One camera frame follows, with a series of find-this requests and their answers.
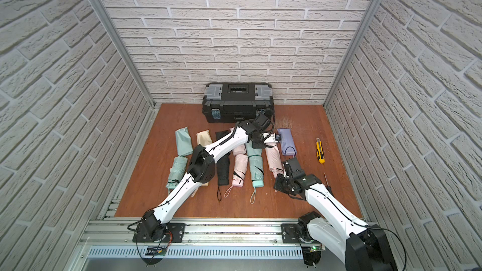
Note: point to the black umbrella sleeve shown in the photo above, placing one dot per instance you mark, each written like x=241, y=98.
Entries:
x=222, y=134

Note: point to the mint green sleeved umbrella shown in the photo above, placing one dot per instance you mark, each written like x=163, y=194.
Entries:
x=257, y=174

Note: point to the black sleeved umbrella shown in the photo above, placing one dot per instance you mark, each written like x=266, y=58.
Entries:
x=222, y=168

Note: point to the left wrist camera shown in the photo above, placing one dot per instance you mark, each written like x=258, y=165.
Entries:
x=265, y=121

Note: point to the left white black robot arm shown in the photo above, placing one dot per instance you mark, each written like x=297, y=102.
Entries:
x=153, y=224

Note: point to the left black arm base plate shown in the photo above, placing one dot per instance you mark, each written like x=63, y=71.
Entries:
x=173, y=233

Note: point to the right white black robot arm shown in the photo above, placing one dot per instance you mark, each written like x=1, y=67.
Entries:
x=357, y=244

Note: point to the cream umbrella sleeve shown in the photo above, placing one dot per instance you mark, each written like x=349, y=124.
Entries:
x=204, y=138

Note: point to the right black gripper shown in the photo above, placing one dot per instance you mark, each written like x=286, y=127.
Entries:
x=277, y=185

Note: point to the light pink sleeved umbrella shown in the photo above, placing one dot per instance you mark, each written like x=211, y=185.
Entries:
x=278, y=173

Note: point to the lavender sleeved umbrella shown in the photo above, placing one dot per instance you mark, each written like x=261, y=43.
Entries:
x=288, y=147

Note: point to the yellow utility knife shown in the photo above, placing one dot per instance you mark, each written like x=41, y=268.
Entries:
x=319, y=151

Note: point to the yellow black screwdriver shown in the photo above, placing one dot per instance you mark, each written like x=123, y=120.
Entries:
x=328, y=187

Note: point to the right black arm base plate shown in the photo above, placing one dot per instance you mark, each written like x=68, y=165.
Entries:
x=296, y=233

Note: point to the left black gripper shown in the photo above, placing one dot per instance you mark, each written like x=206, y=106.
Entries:
x=267, y=135

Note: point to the black plastic toolbox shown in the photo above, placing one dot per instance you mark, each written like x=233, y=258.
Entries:
x=229, y=102

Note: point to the aluminium mounting rail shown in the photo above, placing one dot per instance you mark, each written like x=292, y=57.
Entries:
x=203, y=238

